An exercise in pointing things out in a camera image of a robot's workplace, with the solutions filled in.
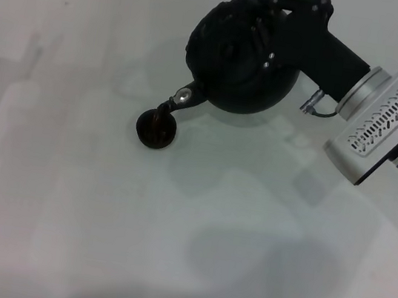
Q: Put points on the silver right wrist plug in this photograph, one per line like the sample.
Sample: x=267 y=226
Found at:
x=309 y=102

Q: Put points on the black round teapot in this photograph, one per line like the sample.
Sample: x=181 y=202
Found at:
x=233 y=71

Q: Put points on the brown tea liquid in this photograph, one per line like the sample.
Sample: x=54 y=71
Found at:
x=159 y=120

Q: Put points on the dark brown teacup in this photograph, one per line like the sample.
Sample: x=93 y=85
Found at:
x=145 y=130

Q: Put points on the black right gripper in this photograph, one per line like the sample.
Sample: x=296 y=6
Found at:
x=312 y=42

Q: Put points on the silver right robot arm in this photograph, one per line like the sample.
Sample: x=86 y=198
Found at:
x=360 y=94

